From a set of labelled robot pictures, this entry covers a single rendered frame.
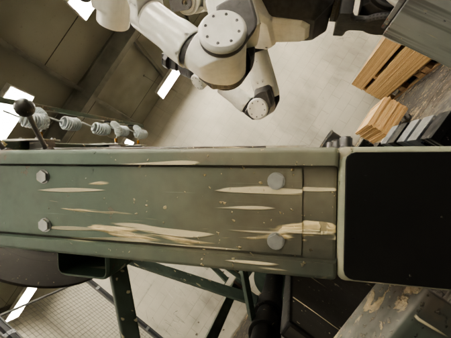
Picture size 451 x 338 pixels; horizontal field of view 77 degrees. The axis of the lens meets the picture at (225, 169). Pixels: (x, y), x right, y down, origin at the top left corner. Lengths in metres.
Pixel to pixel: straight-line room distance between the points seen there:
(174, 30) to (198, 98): 6.21
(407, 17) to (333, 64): 6.65
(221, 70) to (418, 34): 0.29
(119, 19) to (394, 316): 0.64
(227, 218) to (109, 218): 0.12
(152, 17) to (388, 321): 0.54
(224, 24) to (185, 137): 6.09
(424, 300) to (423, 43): 0.24
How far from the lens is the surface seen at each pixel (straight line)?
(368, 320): 0.34
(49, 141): 1.35
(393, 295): 0.32
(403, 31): 0.37
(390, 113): 4.09
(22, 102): 0.70
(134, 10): 0.60
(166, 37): 0.55
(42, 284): 1.58
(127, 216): 0.30
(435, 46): 0.37
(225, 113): 6.50
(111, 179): 0.30
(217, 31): 0.49
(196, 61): 0.51
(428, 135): 0.59
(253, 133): 6.32
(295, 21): 0.80
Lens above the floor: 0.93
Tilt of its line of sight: 10 degrees up
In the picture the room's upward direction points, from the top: 57 degrees counter-clockwise
